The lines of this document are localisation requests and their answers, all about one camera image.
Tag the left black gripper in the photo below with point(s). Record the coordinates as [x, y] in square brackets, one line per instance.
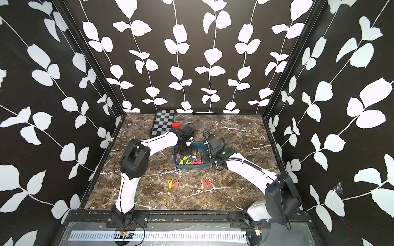
[189, 152]

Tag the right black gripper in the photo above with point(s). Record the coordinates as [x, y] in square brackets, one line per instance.
[210, 152]

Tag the teal plastic storage box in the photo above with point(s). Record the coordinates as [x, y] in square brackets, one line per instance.
[202, 152]

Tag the red clothespin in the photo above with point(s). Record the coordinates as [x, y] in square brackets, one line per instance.
[176, 184]
[204, 183]
[209, 182]

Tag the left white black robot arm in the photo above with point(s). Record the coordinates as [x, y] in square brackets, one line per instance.
[135, 159]

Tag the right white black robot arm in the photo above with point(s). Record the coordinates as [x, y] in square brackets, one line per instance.
[281, 196]

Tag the clothespin pile in box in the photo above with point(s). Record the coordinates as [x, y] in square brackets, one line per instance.
[191, 159]

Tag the small red block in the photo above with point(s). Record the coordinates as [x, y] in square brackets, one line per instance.
[176, 125]

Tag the black grey checkerboard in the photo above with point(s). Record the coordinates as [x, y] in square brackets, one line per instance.
[162, 122]

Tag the small electronics board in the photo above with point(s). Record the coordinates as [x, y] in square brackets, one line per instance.
[124, 235]

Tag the black front mounting rail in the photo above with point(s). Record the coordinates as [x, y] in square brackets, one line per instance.
[160, 215]

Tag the white perforated cable duct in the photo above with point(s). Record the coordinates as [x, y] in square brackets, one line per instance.
[209, 236]

